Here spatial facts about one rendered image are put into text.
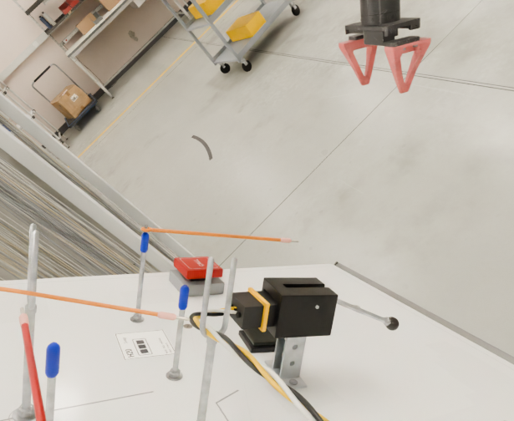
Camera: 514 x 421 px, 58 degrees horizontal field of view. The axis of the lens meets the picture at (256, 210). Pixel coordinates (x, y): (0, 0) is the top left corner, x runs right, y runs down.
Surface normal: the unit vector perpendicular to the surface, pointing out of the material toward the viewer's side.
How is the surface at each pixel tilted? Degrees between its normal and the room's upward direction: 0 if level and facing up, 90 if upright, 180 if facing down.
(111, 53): 90
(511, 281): 0
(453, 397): 52
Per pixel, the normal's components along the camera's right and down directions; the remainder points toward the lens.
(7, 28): 0.40, 0.36
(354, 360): 0.14, -0.97
